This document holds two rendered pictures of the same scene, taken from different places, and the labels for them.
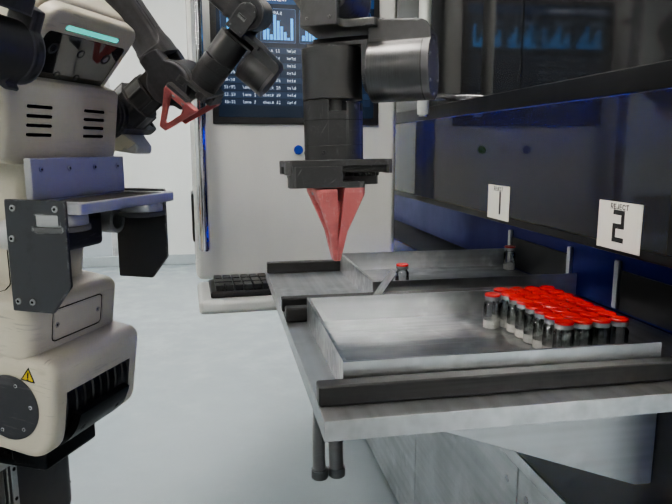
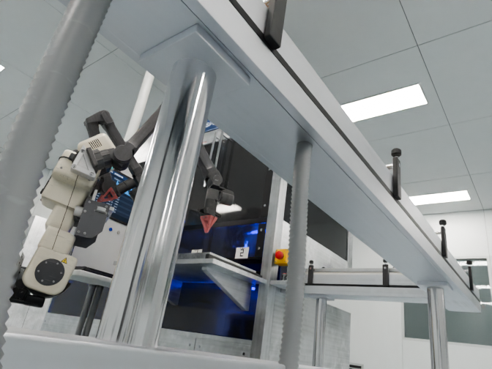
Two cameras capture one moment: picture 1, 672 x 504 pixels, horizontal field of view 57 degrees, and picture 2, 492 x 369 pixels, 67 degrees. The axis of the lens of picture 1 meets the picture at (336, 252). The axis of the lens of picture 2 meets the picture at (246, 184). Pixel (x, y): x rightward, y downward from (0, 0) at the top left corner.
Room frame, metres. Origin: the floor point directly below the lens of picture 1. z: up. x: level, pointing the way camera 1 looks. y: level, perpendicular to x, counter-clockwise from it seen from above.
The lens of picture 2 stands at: (-0.73, 0.91, 0.56)
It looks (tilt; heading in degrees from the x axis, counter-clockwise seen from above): 24 degrees up; 321
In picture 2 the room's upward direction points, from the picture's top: 9 degrees clockwise
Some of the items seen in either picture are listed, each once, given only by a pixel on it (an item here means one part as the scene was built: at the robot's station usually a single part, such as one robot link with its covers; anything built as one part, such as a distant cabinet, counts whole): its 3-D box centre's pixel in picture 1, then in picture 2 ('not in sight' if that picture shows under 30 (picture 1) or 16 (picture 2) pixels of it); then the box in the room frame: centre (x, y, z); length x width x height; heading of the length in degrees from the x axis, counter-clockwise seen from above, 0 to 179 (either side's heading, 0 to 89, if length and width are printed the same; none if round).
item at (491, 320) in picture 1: (492, 310); not in sight; (0.79, -0.20, 0.90); 0.02 x 0.02 x 0.05
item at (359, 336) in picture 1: (460, 331); (213, 266); (0.72, -0.15, 0.90); 0.34 x 0.26 x 0.04; 100
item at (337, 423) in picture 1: (443, 314); (192, 274); (0.90, -0.16, 0.87); 0.70 x 0.48 x 0.02; 11
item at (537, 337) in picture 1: (528, 321); not in sight; (0.74, -0.24, 0.90); 0.18 x 0.02 x 0.05; 10
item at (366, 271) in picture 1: (448, 272); not in sight; (1.08, -0.20, 0.90); 0.34 x 0.26 x 0.04; 101
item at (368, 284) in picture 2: not in sight; (351, 280); (0.26, -0.62, 0.92); 0.69 x 0.15 x 0.16; 11
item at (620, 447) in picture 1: (511, 437); (226, 290); (0.65, -0.20, 0.79); 0.34 x 0.03 x 0.13; 101
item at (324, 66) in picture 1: (338, 75); (213, 195); (0.61, 0.00, 1.18); 0.07 x 0.06 x 0.07; 71
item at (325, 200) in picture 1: (347, 213); (209, 223); (0.61, -0.01, 1.05); 0.07 x 0.07 x 0.09; 11
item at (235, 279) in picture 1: (299, 281); (107, 276); (1.37, 0.08, 0.82); 0.40 x 0.14 x 0.02; 104
